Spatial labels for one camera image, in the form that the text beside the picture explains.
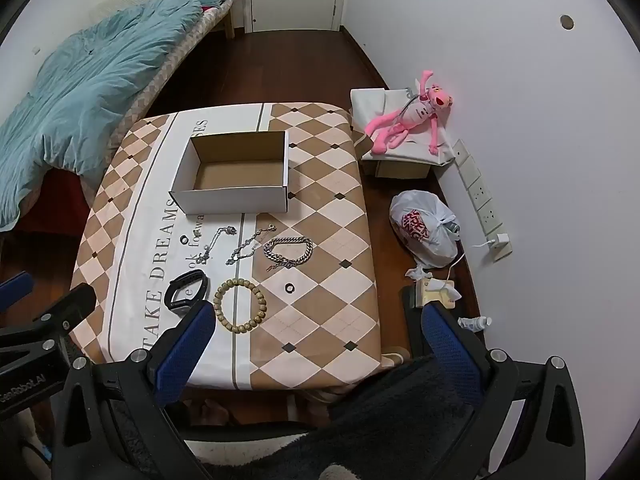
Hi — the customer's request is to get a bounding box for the row of white wall sockets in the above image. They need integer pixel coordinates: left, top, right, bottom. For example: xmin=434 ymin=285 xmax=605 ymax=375
xmin=451 ymin=139 xmax=513 ymax=261

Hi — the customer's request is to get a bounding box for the white plastic bag red print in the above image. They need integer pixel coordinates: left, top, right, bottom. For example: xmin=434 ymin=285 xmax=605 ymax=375
xmin=389 ymin=191 xmax=462 ymax=268

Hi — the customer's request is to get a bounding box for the thin silver chain necklace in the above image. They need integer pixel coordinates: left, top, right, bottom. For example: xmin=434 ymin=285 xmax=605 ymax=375
xmin=226 ymin=224 xmax=277 ymax=267

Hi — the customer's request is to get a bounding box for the thick silver chain bracelet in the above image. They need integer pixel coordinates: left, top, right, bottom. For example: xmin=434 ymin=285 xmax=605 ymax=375
xmin=263 ymin=236 xmax=314 ymax=272

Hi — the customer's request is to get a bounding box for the white cardboard box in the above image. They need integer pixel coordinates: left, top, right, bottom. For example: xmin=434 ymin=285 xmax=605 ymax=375
xmin=169 ymin=131 xmax=291 ymax=215

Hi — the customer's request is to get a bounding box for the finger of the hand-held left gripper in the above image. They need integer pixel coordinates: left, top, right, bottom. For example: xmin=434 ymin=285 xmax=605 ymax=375
xmin=0 ymin=270 xmax=35 ymax=313
xmin=0 ymin=284 xmax=97 ymax=361

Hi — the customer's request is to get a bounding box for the white cable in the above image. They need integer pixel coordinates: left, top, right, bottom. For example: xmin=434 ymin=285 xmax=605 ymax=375
xmin=439 ymin=241 xmax=498 ymax=288

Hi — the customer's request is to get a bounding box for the black wristband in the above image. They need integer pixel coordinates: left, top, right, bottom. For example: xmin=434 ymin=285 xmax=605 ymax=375
xmin=164 ymin=269 xmax=208 ymax=314

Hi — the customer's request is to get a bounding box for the wooden bead bracelet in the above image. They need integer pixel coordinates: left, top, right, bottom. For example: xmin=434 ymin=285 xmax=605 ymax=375
xmin=213 ymin=278 xmax=268 ymax=335

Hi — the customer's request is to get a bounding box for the bed with patterned mattress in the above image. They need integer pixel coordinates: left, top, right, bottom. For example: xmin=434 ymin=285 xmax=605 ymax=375
xmin=0 ymin=0 xmax=237 ymax=241

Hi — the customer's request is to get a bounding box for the checked brown white tablecloth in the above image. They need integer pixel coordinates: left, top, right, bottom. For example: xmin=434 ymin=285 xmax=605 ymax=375
xmin=67 ymin=101 xmax=385 ymax=392

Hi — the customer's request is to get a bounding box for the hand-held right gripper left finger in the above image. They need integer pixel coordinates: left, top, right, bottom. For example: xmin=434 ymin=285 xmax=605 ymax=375
xmin=54 ymin=301 xmax=218 ymax=480

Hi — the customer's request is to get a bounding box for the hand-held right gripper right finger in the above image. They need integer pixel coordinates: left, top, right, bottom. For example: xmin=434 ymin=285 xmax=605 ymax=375
xmin=421 ymin=302 xmax=587 ymax=480

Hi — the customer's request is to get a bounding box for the light blue duvet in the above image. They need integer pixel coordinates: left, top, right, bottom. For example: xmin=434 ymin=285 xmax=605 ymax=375
xmin=0 ymin=0 xmax=203 ymax=231

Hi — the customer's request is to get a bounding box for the black fleece clothing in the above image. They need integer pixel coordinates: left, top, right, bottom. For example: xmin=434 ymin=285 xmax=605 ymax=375
xmin=165 ymin=355 xmax=481 ymax=480

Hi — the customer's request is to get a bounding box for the pink plush toy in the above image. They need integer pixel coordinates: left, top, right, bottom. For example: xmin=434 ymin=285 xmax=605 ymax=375
xmin=364 ymin=70 xmax=455 ymax=157

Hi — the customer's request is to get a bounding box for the beige flat card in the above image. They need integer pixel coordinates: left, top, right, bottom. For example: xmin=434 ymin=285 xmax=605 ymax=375
xmin=417 ymin=280 xmax=461 ymax=308

